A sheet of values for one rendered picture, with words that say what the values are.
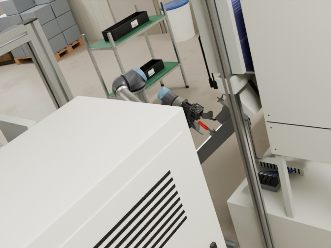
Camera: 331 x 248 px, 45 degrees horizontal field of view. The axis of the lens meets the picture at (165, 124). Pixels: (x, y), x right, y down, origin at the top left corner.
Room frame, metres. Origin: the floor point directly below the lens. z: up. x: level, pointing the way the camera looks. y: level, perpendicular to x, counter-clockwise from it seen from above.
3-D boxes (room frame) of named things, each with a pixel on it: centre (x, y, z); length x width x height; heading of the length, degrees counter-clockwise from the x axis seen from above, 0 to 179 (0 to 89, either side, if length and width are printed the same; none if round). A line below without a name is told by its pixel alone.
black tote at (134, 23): (4.46, 0.05, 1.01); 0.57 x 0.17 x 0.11; 132
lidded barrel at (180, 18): (6.62, -0.78, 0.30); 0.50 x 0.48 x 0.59; 50
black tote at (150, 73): (4.46, 0.05, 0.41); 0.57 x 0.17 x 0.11; 132
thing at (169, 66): (4.46, 0.05, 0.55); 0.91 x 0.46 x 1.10; 132
